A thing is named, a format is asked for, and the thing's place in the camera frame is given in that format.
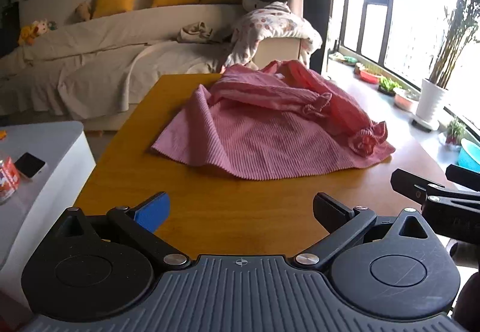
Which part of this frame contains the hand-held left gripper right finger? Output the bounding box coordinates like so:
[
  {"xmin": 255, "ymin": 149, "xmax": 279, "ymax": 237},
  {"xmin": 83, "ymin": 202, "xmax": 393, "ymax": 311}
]
[{"xmin": 294, "ymin": 192, "xmax": 433, "ymax": 272}]

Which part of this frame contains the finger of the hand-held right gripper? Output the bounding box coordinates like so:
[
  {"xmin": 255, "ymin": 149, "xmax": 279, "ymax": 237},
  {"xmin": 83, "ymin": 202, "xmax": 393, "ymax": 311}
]
[
  {"xmin": 391, "ymin": 169, "xmax": 451, "ymax": 205},
  {"xmin": 445, "ymin": 164, "xmax": 480, "ymax": 190}
]

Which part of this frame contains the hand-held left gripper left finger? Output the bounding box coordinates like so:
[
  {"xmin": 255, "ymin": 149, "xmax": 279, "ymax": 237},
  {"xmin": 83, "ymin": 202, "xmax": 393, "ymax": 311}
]
[{"xmin": 56, "ymin": 191, "xmax": 192, "ymax": 271}]

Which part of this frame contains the pink ribbed garment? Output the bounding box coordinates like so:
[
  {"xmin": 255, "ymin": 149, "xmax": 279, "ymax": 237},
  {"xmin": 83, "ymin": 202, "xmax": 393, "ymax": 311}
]
[{"xmin": 150, "ymin": 59, "xmax": 397, "ymax": 181}]

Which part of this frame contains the blue basin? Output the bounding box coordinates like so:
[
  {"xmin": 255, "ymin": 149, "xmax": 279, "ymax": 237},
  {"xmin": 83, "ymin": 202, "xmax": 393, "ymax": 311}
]
[{"xmin": 457, "ymin": 138, "xmax": 480, "ymax": 175}]

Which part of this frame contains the small potted plant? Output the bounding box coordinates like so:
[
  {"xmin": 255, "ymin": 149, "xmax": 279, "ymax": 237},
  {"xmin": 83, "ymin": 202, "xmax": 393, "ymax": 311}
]
[{"xmin": 444, "ymin": 118, "xmax": 468, "ymax": 151}]

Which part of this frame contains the round pot saucer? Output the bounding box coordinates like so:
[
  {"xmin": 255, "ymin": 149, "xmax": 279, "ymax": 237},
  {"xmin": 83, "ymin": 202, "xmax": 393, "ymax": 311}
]
[{"xmin": 410, "ymin": 113, "xmax": 440, "ymax": 132}]

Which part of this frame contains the wooden table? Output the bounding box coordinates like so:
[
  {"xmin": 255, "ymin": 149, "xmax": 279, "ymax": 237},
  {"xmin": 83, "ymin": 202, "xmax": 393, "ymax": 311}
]
[{"xmin": 73, "ymin": 73, "xmax": 460, "ymax": 258}]

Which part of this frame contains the white plant pot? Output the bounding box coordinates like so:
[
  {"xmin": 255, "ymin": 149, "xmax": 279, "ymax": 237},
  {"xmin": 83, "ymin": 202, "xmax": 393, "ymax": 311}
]
[{"xmin": 415, "ymin": 78, "xmax": 449, "ymax": 123}]

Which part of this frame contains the pink plant pot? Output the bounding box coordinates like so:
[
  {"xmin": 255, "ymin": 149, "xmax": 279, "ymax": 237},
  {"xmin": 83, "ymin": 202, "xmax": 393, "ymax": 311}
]
[{"xmin": 393, "ymin": 88, "xmax": 421, "ymax": 112}]

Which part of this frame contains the person's dark clothing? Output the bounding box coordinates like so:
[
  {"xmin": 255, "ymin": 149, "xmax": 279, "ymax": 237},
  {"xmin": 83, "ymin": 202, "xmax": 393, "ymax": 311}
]
[{"xmin": 451, "ymin": 271, "xmax": 480, "ymax": 332}]

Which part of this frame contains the green plant tray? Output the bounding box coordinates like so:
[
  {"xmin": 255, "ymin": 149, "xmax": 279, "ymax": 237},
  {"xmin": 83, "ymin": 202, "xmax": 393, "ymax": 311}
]
[{"xmin": 377, "ymin": 77, "xmax": 402, "ymax": 97}]

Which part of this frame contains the white side table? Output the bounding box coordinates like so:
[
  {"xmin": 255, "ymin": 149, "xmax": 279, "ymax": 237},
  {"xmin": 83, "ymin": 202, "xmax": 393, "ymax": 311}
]
[{"xmin": 0, "ymin": 120, "xmax": 97, "ymax": 282}]

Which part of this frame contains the red basin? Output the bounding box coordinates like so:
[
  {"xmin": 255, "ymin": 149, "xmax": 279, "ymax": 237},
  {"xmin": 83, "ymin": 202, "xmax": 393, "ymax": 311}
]
[{"xmin": 358, "ymin": 69, "xmax": 384, "ymax": 84}]

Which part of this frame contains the tall green plant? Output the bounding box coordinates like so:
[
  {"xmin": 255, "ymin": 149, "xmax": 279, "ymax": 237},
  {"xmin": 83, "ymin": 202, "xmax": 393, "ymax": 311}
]
[{"xmin": 427, "ymin": 0, "xmax": 480, "ymax": 89}]

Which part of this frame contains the red can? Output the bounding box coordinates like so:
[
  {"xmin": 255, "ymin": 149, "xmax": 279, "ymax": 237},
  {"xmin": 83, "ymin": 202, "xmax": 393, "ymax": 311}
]
[{"xmin": 0, "ymin": 158, "xmax": 22, "ymax": 205}]

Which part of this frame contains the beige covered sofa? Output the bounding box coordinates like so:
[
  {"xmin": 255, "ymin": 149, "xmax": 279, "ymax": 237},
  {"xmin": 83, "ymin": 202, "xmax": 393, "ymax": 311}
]
[{"xmin": 0, "ymin": 0, "xmax": 312, "ymax": 130}]

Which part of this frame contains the crumpled beige cloth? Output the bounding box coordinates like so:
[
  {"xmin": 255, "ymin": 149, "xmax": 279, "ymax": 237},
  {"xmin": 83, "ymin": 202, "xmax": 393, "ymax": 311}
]
[{"xmin": 176, "ymin": 20, "xmax": 215, "ymax": 44}]

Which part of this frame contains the floral blanket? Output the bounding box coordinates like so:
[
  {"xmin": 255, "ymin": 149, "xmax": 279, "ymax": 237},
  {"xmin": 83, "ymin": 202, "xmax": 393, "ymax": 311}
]
[{"xmin": 224, "ymin": 1, "xmax": 323, "ymax": 70}]

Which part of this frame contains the beige plush toy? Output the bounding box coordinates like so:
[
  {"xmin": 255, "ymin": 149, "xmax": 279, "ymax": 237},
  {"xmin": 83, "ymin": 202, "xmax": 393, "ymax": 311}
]
[{"xmin": 74, "ymin": 2, "xmax": 93, "ymax": 21}]

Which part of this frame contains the yellow plush toy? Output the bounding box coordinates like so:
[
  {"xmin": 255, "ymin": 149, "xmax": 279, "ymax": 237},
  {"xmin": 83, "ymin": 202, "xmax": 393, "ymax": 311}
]
[{"xmin": 18, "ymin": 20, "xmax": 58, "ymax": 46}]

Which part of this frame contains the black window frame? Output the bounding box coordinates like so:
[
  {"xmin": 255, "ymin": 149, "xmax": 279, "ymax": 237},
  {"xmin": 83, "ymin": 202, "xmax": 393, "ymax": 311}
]
[{"xmin": 330, "ymin": 0, "xmax": 480, "ymax": 122}]

